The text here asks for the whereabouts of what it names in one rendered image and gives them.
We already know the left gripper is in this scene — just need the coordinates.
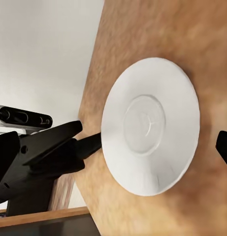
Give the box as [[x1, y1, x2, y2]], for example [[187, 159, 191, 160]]
[[2, 120, 102, 193]]

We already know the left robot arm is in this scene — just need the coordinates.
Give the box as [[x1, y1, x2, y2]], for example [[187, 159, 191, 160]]
[[0, 105, 102, 204]]

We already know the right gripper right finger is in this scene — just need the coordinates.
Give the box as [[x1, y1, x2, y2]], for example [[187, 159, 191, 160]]
[[215, 131, 227, 164]]

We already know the saucer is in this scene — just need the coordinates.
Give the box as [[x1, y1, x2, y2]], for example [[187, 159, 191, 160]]
[[101, 58, 200, 196]]

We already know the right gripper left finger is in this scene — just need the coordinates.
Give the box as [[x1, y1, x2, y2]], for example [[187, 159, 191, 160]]
[[0, 130, 21, 182]]

